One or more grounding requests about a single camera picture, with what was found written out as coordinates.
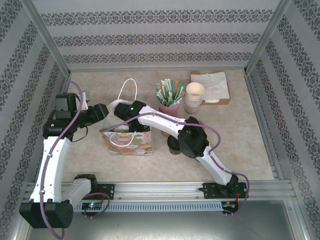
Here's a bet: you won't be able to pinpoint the white green wrapped straw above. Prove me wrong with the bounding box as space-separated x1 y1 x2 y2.
155 88 167 104
164 78 176 101
159 79 171 101

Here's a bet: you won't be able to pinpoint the pink holder cup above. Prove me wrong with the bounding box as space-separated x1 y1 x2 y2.
158 102 181 115

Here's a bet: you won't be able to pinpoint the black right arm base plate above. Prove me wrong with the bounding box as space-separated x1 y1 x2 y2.
202 182 248 200

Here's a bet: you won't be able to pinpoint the thin black cable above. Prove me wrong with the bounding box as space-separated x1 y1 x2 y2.
71 124 88 143

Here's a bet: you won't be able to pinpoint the white paper cup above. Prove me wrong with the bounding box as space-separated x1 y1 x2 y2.
184 96 203 105
185 91 204 101
185 82 205 99
184 98 202 107
184 99 202 117
185 93 203 103

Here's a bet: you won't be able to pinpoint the white paper napkins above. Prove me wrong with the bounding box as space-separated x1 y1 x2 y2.
191 72 230 102

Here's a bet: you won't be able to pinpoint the patterned paper gift bag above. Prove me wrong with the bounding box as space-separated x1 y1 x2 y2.
99 78 154 157

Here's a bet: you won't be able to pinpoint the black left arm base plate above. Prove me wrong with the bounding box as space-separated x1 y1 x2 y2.
89 183 116 201

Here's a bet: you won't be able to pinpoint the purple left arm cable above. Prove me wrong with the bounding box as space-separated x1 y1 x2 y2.
37 79 111 240

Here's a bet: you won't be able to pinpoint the aluminium frame post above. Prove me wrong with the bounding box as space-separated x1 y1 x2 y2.
21 0 73 77
242 0 293 76

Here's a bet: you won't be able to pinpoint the black plastic cup lid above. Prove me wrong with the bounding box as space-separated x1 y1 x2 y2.
166 136 185 151

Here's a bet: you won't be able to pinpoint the brown cardboard napkin tray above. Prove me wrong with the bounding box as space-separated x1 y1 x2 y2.
190 71 231 106

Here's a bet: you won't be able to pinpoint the small circuit board green light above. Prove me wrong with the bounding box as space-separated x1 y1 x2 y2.
81 202 102 210

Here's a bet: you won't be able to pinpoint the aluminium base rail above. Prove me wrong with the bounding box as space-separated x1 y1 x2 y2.
24 181 293 201

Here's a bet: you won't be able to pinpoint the slotted grey cable duct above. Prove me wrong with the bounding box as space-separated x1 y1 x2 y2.
72 201 238 213

